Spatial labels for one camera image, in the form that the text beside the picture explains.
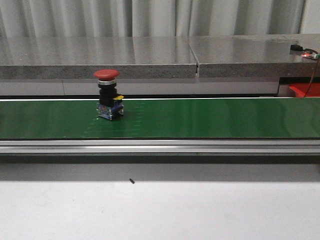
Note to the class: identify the red mushroom push button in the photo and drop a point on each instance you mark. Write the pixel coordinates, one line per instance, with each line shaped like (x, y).
(110, 103)

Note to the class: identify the green conveyor belt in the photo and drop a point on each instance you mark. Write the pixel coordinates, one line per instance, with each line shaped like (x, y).
(245, 118)

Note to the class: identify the grey stone bench right slab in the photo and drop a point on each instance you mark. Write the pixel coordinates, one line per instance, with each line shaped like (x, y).
(253, 55)

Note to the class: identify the grey stone bench slab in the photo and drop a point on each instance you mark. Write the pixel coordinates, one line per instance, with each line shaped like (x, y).
(253, 55)
(80, 57)

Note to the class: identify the red plastic bin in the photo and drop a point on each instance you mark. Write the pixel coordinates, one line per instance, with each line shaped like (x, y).
(302, 90)

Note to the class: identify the grey stone bench left slab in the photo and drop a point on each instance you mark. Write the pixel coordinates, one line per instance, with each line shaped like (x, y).
(80, 57)

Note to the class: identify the black connector plug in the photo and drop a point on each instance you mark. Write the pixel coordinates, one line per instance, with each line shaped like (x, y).
(296, 47)

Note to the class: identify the small lit circuit board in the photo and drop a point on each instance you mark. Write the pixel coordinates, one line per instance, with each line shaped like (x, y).
(311, 55)

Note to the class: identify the grey pleated curtain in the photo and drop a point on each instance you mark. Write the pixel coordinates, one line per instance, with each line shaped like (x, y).
(157, 18)

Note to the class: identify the aluminium conveyor frame rail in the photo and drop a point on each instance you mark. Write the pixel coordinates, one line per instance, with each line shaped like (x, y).
(203, 147)

